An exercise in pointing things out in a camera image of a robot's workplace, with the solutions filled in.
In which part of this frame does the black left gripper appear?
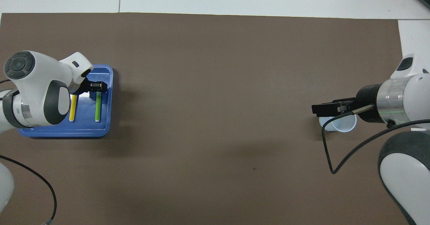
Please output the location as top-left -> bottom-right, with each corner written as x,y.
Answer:
72,79 -> 109,96

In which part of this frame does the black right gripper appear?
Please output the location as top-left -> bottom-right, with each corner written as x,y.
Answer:
312,84 -> 380,124

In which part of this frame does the green pen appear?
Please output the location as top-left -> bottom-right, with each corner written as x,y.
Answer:
95,91 -> 102,122

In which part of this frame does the yellow pen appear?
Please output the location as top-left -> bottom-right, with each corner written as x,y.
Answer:
69,95 -> 78,122

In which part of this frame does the pale blue mesh cup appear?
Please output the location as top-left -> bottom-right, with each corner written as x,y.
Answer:
318,114 -> 357,133

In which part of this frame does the blue plastic tray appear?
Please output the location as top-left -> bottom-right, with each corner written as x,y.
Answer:
17,64 -> 114,138

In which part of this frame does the brown table mat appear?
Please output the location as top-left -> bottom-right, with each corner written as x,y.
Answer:
0,12 -> 423,225

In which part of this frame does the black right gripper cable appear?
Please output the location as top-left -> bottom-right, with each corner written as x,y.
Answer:
321,105 -> 430,175

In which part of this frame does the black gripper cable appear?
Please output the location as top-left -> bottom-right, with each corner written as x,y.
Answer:
321,105 -> 430,175
0,155 -> 57,225

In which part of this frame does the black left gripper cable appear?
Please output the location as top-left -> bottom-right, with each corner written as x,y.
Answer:
0,155 -> 57,225

